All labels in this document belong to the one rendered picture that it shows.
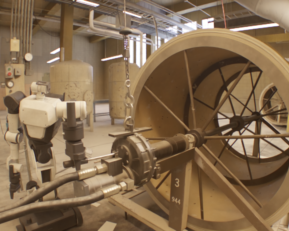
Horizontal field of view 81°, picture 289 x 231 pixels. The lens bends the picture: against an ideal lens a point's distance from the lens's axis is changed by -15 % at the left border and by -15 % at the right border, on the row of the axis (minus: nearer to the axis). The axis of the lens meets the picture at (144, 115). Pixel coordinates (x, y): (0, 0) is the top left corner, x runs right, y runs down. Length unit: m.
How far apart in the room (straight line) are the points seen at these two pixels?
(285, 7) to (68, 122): 5.33
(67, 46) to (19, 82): 7.71
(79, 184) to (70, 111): 0.34
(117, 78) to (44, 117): 5.76
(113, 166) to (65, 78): 4.74
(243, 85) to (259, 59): 10.74
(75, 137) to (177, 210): 1.04
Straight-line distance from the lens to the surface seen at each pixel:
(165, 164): 1.15
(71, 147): 0.83
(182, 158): 1.28
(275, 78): 1.32
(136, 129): 1.04
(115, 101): 6.99
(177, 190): 1.51
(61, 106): 0.81
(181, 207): 1.56
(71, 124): 0.77
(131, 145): 0.96
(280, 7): 5.59
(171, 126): 2.57
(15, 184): 1.76
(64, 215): 1.95
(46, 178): 1.68
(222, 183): 1.38
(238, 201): 1.39
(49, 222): 1.91
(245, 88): 12.04
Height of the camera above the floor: 1.29
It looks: 7 degrees down
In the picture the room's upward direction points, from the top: straight up
